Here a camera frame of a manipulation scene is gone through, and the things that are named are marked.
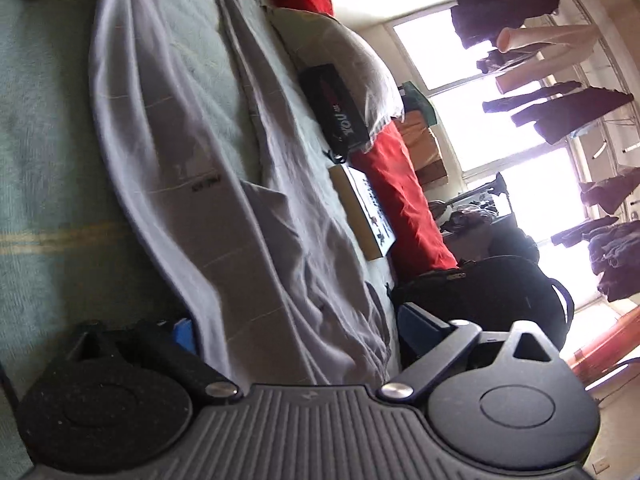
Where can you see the row of hanging clothes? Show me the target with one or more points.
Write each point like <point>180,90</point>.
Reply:
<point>575,110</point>

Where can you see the dark bulky object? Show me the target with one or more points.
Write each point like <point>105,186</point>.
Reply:
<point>515,240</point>

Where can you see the red pillow far side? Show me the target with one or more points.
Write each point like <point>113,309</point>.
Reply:
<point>405,200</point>

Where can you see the window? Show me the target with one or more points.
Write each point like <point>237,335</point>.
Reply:
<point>450,50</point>

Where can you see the black backpack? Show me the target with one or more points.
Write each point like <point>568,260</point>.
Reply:
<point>480,290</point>

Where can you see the grey pillow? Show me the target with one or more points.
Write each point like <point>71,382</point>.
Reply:
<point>345,55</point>

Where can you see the blue cover book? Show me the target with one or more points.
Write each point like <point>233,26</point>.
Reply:
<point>370,210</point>

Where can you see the black printed pouch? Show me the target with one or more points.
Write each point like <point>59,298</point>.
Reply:
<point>335,105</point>

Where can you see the green box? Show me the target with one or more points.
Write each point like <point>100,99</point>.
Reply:
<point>420,102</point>

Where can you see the brown cardboard box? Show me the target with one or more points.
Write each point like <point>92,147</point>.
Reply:
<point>425,155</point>

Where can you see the dark clothes pile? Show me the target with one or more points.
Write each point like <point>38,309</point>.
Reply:
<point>465,217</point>

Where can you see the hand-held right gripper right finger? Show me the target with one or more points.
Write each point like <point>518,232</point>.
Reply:
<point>417,327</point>

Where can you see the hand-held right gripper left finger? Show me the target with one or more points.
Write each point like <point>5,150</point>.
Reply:
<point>184,335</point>

